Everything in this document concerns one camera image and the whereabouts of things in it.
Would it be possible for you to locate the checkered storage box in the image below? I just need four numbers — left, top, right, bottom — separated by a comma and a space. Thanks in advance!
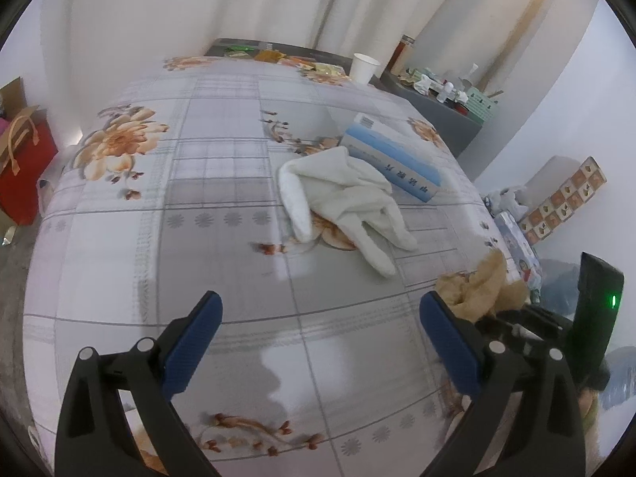
517, 155, 608, 244

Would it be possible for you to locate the grey plastic bag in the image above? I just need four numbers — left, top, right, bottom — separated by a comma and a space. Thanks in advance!
539, 258, 582, 316

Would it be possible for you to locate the red gift bag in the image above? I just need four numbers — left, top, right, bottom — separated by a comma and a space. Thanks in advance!
0, 105, 59, 227

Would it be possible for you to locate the pale blue crumpled bag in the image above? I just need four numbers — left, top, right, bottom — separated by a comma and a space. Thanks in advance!
484, 186, 530, 217

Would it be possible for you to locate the grey side table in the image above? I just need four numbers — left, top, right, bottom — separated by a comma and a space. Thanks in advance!
380, 67, 485, 157

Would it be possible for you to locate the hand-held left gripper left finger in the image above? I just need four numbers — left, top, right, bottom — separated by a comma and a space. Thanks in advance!
54, 291, 223, 477

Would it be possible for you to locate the dark snack tray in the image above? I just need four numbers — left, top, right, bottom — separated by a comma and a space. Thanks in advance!
204, 37, 359, 68

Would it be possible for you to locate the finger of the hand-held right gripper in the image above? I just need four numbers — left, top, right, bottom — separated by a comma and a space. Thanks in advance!
476, 305, 577, 353

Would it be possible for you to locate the white towel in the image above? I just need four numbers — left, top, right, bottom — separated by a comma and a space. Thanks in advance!
277, 146, 418, 279

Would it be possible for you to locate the floral tablecloth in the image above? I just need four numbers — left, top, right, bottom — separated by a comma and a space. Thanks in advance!
22, 54, 542, 477

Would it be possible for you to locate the white paper cup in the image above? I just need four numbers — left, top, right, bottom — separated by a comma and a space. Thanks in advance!
352, 53, 381, 85

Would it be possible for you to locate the green patterned box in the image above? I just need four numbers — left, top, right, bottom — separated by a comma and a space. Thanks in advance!
464, 87, 499, 122

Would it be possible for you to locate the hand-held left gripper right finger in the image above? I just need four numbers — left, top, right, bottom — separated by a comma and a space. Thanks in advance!
419, 291, 587, 477

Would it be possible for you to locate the white curtain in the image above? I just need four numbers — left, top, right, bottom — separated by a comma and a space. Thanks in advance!
64, 0, 597, 75

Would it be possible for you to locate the blue tissue box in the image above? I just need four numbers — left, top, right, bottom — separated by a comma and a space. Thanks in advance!
339, 113, 443, 204

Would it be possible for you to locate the tan cloth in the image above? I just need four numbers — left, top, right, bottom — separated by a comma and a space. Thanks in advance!
436, 248, 527, 321

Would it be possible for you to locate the blue printed packet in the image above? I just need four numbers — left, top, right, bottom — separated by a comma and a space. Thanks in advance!
494, 211, 541, 291

